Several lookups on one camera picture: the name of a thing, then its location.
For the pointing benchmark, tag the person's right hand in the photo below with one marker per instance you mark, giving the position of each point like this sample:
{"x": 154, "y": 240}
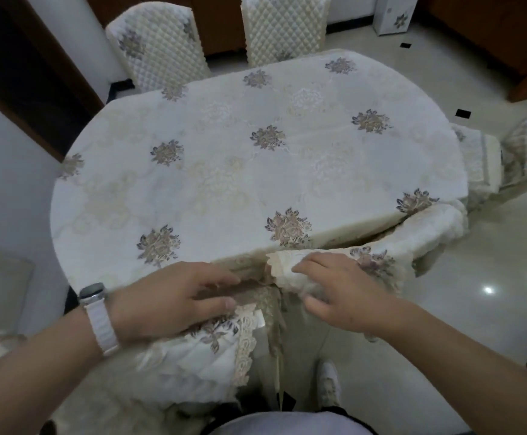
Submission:
{"x": 358, "y": 299}

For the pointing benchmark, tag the person's left hand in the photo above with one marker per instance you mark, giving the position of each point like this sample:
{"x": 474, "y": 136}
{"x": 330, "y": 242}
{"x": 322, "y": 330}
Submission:
{"x": 163, "y": 303}

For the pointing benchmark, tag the cream quilted cover chair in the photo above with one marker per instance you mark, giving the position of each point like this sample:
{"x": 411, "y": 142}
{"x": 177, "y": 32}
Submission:
{"x": 191, "y": 362}
{"x": 417, "y": 235}
{"x": 286, "y": 27}
{"x": 476, "y": 154}
{"x": 159, "y": 45}

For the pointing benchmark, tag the person's right forearm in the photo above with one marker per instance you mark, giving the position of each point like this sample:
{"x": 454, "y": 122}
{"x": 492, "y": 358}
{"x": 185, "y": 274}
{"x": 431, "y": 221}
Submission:
{"x": 471, "y": 371}

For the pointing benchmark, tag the person's left forearm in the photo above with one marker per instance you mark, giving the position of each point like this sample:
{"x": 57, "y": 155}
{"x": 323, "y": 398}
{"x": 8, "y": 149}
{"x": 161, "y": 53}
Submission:
{"x": 32, "y": 380}

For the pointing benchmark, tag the smartwatch with white band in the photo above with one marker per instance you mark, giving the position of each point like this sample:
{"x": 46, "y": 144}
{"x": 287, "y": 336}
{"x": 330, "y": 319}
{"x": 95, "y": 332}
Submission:
{"x": 102, "y": 321}

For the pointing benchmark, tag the white right sneaker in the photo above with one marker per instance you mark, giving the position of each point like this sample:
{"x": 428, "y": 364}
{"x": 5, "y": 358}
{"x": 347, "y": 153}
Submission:
{"x": 328, "y": 385}

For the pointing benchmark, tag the black trousers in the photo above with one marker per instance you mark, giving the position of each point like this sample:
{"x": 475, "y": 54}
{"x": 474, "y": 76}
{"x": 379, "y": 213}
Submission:
{"x": 227, "y": 416}

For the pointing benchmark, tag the white shirt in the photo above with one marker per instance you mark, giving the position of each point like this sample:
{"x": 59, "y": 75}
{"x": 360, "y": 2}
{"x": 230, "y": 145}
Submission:
{"x": 290, "y": 425}

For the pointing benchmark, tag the table with cream floral tablecloth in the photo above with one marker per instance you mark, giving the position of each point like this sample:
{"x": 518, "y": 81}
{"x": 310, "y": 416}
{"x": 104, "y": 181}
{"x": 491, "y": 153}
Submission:
{"x": 245, "y": 176}

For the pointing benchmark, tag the black baseboard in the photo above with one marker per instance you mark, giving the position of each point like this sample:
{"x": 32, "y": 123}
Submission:
{"x": 117, "y": 89}

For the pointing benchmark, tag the tall brown wooden cabinet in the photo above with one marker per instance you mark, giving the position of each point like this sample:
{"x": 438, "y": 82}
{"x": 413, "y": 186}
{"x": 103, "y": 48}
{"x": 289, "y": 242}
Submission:
{"x": 218, "y": 22}

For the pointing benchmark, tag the white standing appliance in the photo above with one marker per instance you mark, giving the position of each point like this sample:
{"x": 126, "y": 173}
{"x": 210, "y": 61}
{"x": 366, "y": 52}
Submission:
{"x": 394, "y": 13}

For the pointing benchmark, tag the beige wall panel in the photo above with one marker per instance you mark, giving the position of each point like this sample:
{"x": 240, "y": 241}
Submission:
{"x": 0, "y": 289}

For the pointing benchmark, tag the brown wooden door frame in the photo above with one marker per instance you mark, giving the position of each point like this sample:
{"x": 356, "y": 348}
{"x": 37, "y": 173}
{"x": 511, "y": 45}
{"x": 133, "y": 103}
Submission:
{"x": 69, "y": 63}

